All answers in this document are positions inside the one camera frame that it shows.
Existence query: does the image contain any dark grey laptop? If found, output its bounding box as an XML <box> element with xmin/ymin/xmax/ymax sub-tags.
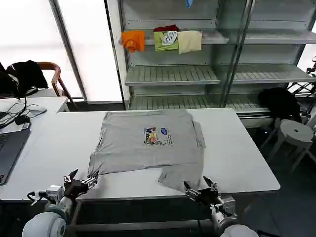
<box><xmin>0</xmin><ymin>127</ymin><xmax>32</xmax><ymax>186</ymax></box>

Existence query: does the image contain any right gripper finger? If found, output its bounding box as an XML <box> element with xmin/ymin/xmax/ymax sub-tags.
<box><xmin>183</xmin><ymin>180</ymin><xmax>201</xmax><ymax>198</ymax></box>
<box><xmin>202</xmin><ymin>176</ymin><xmax>218</xmax><ymax>192</ymax></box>

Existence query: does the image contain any grey window frame post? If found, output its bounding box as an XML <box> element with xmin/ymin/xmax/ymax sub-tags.
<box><xmin>48</xmin><ymin>0</ymin><xmax>87</xmax><ymax>102</ymax></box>

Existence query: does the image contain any black folding frame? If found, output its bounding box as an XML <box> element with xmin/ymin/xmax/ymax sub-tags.
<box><xmin>287</xmin><ymin>56</ymin><xmax>316</xmax><ymax>124</ymax></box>

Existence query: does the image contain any black jacket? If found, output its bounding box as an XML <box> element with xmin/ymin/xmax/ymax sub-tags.
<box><xmin>0</xmin><ymin>60</ymin><xmax>49</xmax><ymax>99</ymax></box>

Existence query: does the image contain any black desk cable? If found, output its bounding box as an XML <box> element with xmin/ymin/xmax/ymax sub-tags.
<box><xmin>0</xmin><ymin>95</ymin><xmax>40</xmax><ymax>129</ymax></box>

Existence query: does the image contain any white round stool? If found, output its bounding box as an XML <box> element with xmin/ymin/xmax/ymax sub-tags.
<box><xmin>261</xmin><ymin>118</ymin><xmax>316</xmax><ymax>174</ymax></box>

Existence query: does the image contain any black garment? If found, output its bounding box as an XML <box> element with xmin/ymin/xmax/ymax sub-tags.
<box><xmin>257</xmin><ymin>87</ymin><xmax>302</xmax><ymax>124</ymax></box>

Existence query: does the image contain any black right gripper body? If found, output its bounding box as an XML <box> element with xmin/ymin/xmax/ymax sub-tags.
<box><xmin>197</xmin><ymin>187</ymin><xmax>220</xmax><ymax>206</ymax></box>

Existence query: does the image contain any black computer mouse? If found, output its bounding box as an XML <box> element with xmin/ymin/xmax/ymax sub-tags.
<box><xmin>14</xmin><ymin>115</ymin><xmax>31</xmax><ymax>125</ymax></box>

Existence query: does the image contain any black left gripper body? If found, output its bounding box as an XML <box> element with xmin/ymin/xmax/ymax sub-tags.
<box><xmin>63</xmin><ymin>178</ymin><xmax>88</xmax><ymax>198</ymax></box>

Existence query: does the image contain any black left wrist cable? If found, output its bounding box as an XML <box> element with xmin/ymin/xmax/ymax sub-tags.
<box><xmin>26</xmin><ymin>191</ymin><xmax>49</xmax><ymax>206</ymax></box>

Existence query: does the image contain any grey metal shelf with clothes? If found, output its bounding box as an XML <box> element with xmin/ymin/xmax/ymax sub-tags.
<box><xmin>105</xmin><ymin>0</ymin><xmax>316</xmax><ymax>124</ymax></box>

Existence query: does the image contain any grey printed t-shirt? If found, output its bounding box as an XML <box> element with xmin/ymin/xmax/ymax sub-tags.
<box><xmin>87</xmin><ymin>109</ymin><xmax>207</xmax><ymax>193</ymax></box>

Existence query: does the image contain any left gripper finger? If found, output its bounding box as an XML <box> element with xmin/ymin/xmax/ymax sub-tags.
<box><xmin>81</xmin><ymin>170</ymin><xmax>100</xmax><ymax>190</ymax></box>
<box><xmin>63</xmin><ymin>168</ymin><xmax>79</xmax><ymax>184</ymax></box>

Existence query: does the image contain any dark metal table frame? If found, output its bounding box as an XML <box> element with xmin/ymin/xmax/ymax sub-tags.
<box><xmin>65</xmin><ymin>194</ymin><xmax>232</xmax><ymax>237</ymax></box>

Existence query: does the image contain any brown wooden chair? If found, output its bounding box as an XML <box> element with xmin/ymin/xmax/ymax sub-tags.
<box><xmin>37</xmin><ymin>61</ymin><xmax>79</xmax><ymax>112</ymax></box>

